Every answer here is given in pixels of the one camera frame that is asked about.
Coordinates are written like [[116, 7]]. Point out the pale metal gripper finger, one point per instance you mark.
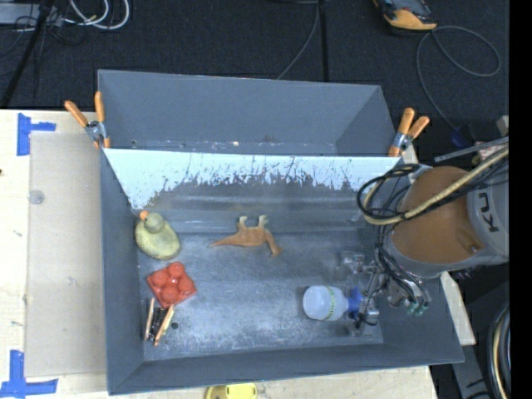
[[352, 261], [369, 316]]

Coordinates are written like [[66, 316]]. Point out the pale wood flat board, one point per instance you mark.
[[62, 243]]

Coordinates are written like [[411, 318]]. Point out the grey metal bin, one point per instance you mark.
[[257, 306]]

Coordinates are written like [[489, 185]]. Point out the red studded toy brick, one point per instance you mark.
[[171, 285]]

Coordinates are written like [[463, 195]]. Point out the white bottle with blue cap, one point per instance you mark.
[[322, 303]]

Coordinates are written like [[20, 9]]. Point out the black and orange small tool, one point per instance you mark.
[[159, 320]]

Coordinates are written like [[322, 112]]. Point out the orange toy dinosaur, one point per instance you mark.
[[249, 237]]

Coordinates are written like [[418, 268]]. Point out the yellow toy duck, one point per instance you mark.
[[157, 241]]

